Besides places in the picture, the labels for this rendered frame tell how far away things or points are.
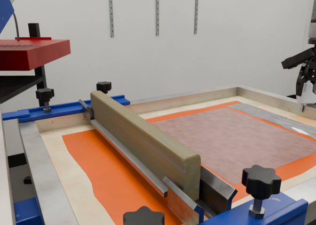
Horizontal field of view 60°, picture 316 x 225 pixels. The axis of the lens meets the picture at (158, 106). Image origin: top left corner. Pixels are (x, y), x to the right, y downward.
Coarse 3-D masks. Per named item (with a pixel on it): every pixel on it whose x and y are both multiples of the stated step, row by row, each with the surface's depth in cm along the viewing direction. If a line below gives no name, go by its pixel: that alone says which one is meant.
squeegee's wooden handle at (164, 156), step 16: (96, 96) 66; (96, 112) 67; (112, 112) 57; (128, 112) 54; (112, 128) 59; (128, 128) 51; (144, 128) 46; (128, 144) 52; (144, 144) 46; (160, 144) 41; (176, 144) 40; (144, 160) 47; (160, 160) 42; (176, 160) 38; (192, 160) 37; (160, 176) 43; (176, 176) 39; (192, 176) 38; (192, 192) 39
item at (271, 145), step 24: (192, 144) 64; (216, 144) 64; (240, 144) 64; (264, 144) 64; (288, 144) 64; (312, 144) 64; (120, 168) 54; (216, 168) 54; (240, 168) 54; (288, 168) 54; (96, 192) 47; (120, 192) 47; (144, 192) 47; (240, 192) 47; (120, 216) 41; (168, 216) 41
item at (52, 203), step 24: (168, 96) 90; (192, 96) 94; (216, 96) 99; (264, 96) 94; (48, 120) 71; (72, 120) 74; (24, 144) 56; (48, 168) 47; (48, 192) 41; (288, 192) 41; (312, 192) 41; (48, 216) 36; (72, 216) 36; (312, 216) 40
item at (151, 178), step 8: (96, 128) 65; (104, 128) 63; (104, 136) 60; (112, 136) 59; (112, 144) 56; (120, 144) 55; (120, 152) 53; (128, 152) 52; (128, 160) 50; (136, 160) 49; (136, 168) 47; (144, 168) 46; (144, 176) 45; (152, 176) 44; (152, 184) 43; (160, 184) 42; (160, 192) 41
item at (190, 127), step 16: (176, 112) 86; (192, 112) 86; (208, 112) 86; (224, 112) 86; (240, 112) 86; (160, 128) 74; (176, 128) 74; (192, 128) 74; (208, 128) 74; (224, 128) 74; (240, 128) 74; (80, 144) 64; (96, 144) 64; (80, 160) 57; (96, 160) 57; (112, 160) 57
